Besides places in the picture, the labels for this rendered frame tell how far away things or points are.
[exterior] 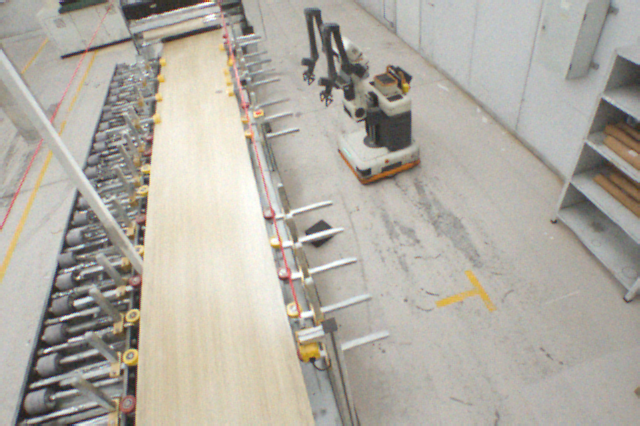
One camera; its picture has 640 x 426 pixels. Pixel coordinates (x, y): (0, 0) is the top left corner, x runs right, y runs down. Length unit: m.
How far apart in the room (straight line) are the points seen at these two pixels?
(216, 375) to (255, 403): 0.25
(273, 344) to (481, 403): 1.45
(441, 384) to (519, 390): 0.49
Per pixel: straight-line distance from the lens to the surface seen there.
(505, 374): 2.99
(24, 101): 2.09
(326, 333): 1.11
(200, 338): 2.19
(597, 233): 3.77
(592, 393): 3.12
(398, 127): 3.83
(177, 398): 2.09
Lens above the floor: 2.67
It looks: 44 degrees down
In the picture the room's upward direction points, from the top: 10 degrees counter-clockwise
